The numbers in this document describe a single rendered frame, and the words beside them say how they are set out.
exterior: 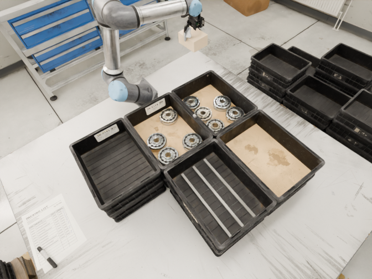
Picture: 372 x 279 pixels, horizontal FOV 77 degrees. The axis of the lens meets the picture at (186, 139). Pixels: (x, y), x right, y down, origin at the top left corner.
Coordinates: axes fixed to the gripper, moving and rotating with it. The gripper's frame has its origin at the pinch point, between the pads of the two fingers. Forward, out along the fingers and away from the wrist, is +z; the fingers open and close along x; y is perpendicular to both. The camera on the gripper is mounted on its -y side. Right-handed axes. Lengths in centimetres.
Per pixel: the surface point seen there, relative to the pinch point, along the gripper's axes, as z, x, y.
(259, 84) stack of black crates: 58, 54, 26
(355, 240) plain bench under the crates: 26, -25, 138
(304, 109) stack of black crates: 55, 54, 71
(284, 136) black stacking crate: 7, -17, 87
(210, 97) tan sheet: 13.6, -20.4, 38.9
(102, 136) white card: 9, -84, 25
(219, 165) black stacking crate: 14, -48, 75
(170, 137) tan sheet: 14, -56, 46
